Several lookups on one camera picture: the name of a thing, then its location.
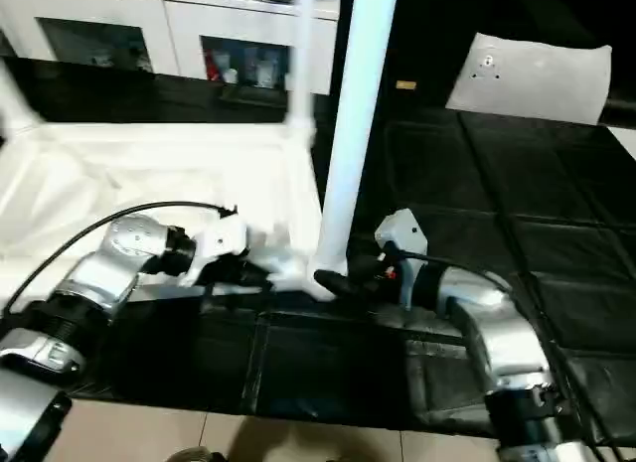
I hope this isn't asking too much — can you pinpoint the white plastic table top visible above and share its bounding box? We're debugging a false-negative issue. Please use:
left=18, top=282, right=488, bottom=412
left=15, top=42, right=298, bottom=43
left=0, top=117, right=350, bottom=304

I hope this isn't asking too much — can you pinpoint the dark brown rounded object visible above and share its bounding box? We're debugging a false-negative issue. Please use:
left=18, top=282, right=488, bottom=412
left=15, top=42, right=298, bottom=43
left=170, top=445, right=224, bottom=462

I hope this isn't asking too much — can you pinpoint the white flat board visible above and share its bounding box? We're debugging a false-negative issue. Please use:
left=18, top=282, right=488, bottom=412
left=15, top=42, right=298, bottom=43
left=608, top=126, right=636, bottom=161

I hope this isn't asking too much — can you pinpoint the white cabinet with glass doors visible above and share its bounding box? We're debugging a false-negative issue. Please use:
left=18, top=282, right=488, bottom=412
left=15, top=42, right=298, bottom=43
left=0, top=0, right=343, bottom=96

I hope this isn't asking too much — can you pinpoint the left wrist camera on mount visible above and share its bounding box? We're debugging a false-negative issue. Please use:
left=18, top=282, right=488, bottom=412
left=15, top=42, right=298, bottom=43
left=185, top=221, right=250, bottom=288

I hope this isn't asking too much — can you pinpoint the white plastic table leg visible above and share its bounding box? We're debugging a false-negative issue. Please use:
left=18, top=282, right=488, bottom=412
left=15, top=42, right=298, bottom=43
left=0, top=62, right=50, bottom=135
left=282, top=0, right=320, bottom=136
left=310, top=0, right=401, bottom=280

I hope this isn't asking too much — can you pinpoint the black cabinet with gold label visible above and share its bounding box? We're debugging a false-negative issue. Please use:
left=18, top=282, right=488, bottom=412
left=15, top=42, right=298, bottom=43
left=337, top=0, right=481, bottom=111

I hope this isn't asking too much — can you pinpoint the black work mat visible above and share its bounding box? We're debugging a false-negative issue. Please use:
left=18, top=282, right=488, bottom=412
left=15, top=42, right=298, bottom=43
left=0, top=57, right=636, bottom=441

